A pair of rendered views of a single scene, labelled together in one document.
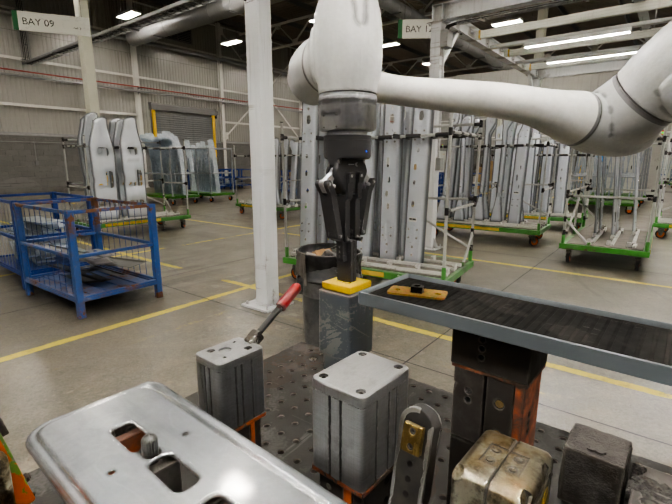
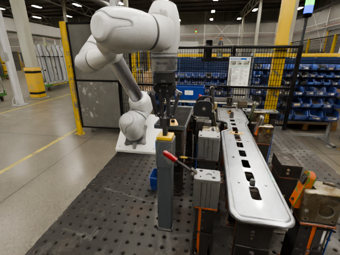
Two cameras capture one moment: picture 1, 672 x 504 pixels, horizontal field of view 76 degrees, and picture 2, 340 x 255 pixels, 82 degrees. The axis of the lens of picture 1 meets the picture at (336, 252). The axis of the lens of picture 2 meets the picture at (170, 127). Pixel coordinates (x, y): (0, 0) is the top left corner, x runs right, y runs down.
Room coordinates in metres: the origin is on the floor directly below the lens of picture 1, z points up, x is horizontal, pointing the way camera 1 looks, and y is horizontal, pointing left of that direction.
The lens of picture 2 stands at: (1.03, 0.62, 1.44)
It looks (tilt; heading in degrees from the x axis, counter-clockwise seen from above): 20 degrees down; 241
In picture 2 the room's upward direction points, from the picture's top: straight up
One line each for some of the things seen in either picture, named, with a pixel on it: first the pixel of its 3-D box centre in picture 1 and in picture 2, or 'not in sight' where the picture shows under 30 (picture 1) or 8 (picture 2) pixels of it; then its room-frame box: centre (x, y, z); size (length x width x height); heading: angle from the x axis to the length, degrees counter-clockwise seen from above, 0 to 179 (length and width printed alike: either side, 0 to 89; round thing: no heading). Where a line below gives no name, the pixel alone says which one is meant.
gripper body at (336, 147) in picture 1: (347, 164); (164, 84); (0.70, -0.02, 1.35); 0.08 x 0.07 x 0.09; 140
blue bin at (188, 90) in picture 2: not in sight; (189, 91); (-0.16, -1.11, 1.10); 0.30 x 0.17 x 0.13; 141
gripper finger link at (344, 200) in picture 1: (341, 207); (168, 103); (0.69, -0.01, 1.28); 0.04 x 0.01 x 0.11; 50
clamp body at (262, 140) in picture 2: not in sight; (261, 150); (-0.05, -0.11, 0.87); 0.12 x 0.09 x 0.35; 140
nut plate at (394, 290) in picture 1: (417, 289); (172, 121); (0.61, -0.12, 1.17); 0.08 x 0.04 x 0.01; 68
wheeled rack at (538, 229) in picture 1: (490, 188); not in sight; (7.60, -2.70, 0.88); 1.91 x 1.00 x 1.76; 55
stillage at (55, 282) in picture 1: (88, 250); not in sight; (4.21, 2.47, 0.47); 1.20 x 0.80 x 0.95; 54
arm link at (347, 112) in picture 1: (347, 116); (164, 63); (0.70, -0.02, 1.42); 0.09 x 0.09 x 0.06
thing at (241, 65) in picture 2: not in sight; (238, 71); (-0.61, -0.89, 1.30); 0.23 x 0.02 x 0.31; 140
